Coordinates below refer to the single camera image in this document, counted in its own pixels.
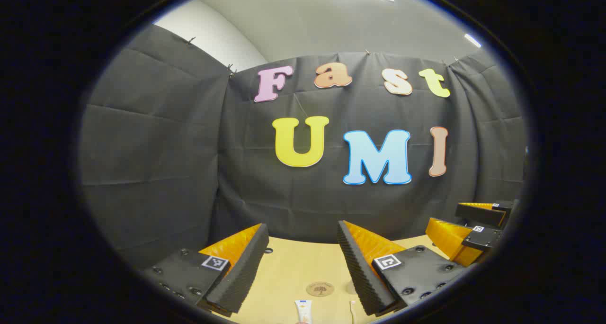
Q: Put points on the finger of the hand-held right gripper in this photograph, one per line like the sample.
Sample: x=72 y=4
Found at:
x=480 y=215
x=483 y=238

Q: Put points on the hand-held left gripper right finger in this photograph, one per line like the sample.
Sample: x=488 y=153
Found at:
x=357 y=272

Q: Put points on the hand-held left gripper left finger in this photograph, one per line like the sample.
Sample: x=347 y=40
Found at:
x=241 y=272

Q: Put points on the beige toothbrush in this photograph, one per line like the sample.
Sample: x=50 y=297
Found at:
x=352 y=310

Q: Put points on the round brown coaster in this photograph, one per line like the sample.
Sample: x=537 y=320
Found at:
x=320 y=289

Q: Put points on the white toothpaste tube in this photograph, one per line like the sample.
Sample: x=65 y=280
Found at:
x=303 y=310

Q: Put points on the light wooden desktop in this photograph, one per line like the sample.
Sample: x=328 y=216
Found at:
x=289 y=272

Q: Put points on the black backdrop cloth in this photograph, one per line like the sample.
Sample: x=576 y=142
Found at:
x=156 y=148

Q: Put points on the small ceiling light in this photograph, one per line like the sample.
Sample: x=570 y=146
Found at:
x=472 y=40

